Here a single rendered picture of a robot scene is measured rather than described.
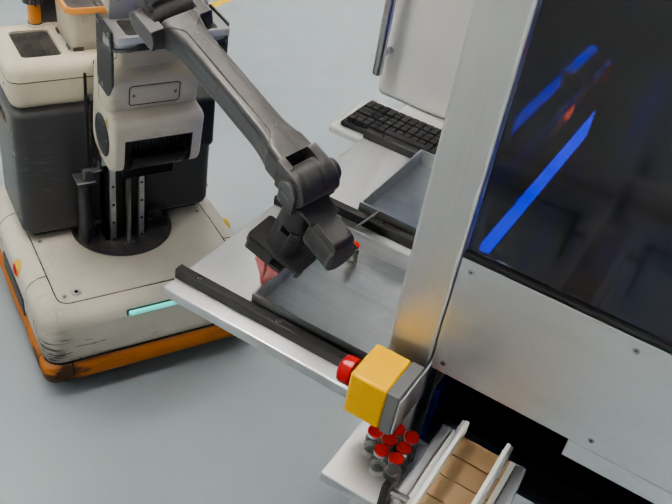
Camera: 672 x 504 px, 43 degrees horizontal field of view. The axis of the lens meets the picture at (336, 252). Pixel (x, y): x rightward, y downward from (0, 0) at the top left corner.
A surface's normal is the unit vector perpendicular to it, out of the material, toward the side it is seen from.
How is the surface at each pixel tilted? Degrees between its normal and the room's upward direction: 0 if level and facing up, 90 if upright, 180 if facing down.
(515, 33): 90
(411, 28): 90
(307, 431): 0
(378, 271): 0
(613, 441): 90
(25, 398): 0
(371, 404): 90
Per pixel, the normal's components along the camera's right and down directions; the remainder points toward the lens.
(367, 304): 0.15, -0.78
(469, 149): -0.52, 0.47
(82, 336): 0.49, 0.59
